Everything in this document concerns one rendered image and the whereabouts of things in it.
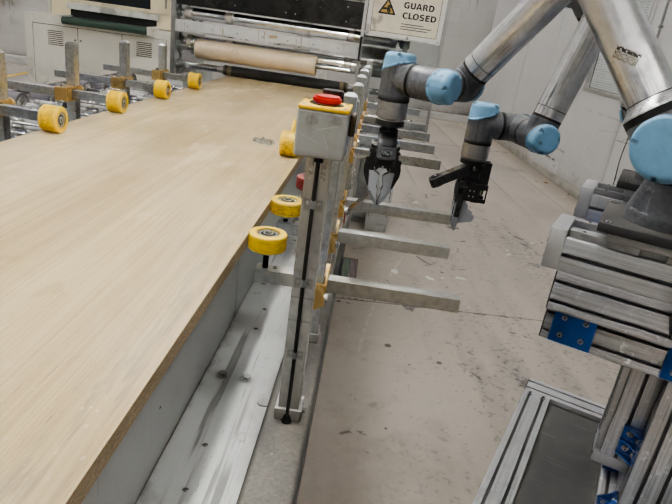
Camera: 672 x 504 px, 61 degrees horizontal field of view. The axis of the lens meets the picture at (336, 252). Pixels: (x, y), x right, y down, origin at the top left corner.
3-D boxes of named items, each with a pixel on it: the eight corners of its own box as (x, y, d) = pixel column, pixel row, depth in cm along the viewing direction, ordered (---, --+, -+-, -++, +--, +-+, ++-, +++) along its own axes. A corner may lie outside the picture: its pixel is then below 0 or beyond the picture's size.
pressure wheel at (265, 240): (267, 270, 128) (272, 221, 124) (290, 284, 123) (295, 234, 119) (237, 277, 123) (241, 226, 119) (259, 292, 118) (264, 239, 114)
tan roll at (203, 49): (393, 86, 383) (396, 66, 379) (393, 87, 372) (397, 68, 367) (182, 55, 387) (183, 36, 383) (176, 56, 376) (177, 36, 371)
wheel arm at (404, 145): (432, 153, 212) (434, 143, 210) (433, 155, 208) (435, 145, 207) (298, 133, 213) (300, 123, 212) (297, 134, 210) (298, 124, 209)
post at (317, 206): (303, 406, 101) (337, 152, 84) (299, 424, 96) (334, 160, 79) (277, 402, 101) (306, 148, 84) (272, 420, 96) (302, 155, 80)
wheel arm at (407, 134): (428, 140, 235) (430, 131, 234) (428, 142, 232) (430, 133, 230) (307, 122, 236) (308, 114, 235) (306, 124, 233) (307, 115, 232)
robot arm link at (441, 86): (474, 71, 130) (433, 64, 136) (448, 70, 122) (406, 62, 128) (466, 107, 133) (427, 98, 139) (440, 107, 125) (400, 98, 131)
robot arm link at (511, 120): (543, 149, 154) (505, 145, 152) (524, 141, 164) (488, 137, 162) (550, 120, 151) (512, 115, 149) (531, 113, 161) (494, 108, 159)
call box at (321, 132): (345, 157, 85) (353, 103, 83) (342, 167, 79) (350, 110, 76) (299, 150, 86) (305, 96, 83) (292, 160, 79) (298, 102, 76)
